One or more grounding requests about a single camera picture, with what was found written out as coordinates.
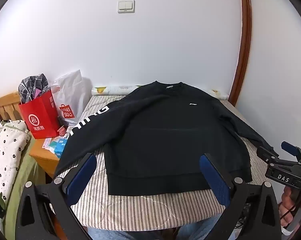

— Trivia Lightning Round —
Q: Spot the grey plaid cloth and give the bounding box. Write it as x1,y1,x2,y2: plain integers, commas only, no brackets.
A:
18,74,51,105

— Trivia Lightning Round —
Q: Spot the green bed sheet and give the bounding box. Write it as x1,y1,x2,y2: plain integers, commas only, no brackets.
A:
3,140,49,238

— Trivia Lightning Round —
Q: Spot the black sweatshirt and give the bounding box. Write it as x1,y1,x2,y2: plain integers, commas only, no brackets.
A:
53,81,278,196

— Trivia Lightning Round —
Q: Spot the wooden headboard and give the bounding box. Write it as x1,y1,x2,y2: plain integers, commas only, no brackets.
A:
0,91,23,123

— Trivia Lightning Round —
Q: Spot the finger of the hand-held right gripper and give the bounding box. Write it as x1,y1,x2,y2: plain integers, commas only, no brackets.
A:
281,141,301,161
256,146,279,166

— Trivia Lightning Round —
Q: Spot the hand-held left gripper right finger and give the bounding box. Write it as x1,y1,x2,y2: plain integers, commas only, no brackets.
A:
199,153,282,240

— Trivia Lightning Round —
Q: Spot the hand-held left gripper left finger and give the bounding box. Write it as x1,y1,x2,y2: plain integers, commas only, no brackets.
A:
17,152,98,240

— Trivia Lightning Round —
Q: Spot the white paper leaflet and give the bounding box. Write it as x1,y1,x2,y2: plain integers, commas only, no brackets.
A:
42,137,56,151

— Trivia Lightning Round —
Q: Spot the white floral quilt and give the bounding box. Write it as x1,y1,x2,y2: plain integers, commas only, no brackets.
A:
0,120,32,218

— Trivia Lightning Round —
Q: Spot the wooden nightstand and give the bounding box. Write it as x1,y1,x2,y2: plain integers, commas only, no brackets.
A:
29,135,66,180

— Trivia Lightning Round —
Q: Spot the red paper bag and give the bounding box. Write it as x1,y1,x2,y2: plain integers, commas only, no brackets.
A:
18,89,61,140

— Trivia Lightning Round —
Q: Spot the white wall light switch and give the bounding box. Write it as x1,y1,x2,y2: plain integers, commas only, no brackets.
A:
117,0,135,14

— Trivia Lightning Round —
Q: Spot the white plastic shopping bag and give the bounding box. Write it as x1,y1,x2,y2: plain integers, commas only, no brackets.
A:
51,69,92,127

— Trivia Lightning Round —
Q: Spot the brown wooden door frame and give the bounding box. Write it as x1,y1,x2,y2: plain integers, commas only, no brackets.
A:
228,0,253,105

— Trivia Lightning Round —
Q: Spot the white fruit-print mattress pad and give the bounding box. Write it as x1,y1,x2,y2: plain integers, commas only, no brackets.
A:
90,85,229,101

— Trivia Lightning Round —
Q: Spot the person's right hand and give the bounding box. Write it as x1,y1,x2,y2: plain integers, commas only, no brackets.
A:
278,188,301,230

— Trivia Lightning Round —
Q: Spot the blue small box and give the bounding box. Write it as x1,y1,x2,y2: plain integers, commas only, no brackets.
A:
54,140,69,159

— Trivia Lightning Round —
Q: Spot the striped bed blanket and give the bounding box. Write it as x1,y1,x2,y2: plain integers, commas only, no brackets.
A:
58,94,273,233

